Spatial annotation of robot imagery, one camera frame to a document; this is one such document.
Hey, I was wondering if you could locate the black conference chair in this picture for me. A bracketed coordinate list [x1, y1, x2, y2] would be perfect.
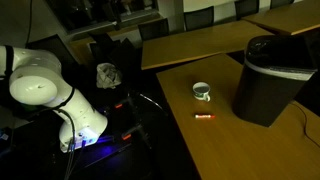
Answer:
[269, 0, 296, 10]
[137, 18, 170, 42]
[183, 5, 215, 32]
[233, 0, 260, 21]

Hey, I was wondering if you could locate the crumpled grey cloth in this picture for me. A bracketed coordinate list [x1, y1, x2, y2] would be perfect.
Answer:
[96, 62, 123, 90]

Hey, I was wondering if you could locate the orange red marker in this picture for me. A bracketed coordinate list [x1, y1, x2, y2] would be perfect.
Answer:
[194, 113, 216, 120]

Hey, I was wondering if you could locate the black trash bin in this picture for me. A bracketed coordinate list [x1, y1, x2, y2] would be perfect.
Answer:
[232, 34, 319, 128]

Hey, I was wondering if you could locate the white cup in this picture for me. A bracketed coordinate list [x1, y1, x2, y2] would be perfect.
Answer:
[192, 81, 212, 103]

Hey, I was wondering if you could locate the black tripod with orange clamps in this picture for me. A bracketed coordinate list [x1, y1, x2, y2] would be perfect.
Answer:
[111, 91, 165, 151]

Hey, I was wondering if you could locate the thin black table cable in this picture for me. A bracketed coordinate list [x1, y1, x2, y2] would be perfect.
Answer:
[290, 100, 320, 149]

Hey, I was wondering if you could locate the window with grey ledge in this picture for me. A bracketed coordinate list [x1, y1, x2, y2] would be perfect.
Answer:
[44, 0, 161, 36]

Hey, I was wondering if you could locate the long wooden table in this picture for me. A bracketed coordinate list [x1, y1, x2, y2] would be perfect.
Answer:
[141, 19, 274, 71]

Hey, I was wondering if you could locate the wooden table with metal legs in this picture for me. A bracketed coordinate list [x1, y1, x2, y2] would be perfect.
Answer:
[242, 0, 320, 36]

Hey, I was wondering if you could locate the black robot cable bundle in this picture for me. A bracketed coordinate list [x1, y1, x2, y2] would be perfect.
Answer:
[53, 107, 88, 180]

